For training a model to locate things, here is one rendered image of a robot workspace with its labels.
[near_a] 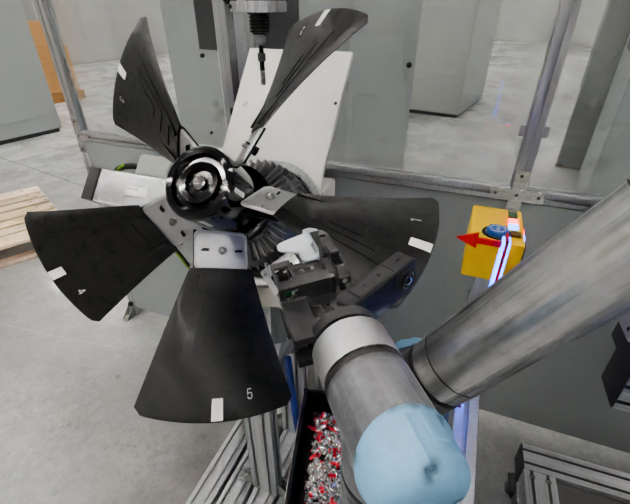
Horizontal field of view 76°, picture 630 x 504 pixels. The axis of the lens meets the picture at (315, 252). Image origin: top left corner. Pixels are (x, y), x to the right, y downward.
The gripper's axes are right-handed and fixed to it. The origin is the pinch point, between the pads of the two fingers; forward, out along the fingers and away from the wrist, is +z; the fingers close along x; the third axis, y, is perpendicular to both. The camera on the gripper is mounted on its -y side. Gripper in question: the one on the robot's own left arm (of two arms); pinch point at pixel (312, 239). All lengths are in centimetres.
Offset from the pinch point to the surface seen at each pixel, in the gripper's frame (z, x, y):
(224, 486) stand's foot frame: 34, 108, 35
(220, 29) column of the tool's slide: 81, -23, 1
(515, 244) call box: 5.4, 14.9, -39.4
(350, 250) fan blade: -2.8, 1.4, -4.4
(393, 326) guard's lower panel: 61, 85, -40
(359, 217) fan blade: 3.4, 0.2, -8.2
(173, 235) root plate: 19.5, 4.2, 20.6
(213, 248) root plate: 11.0, 3.8, 14.0
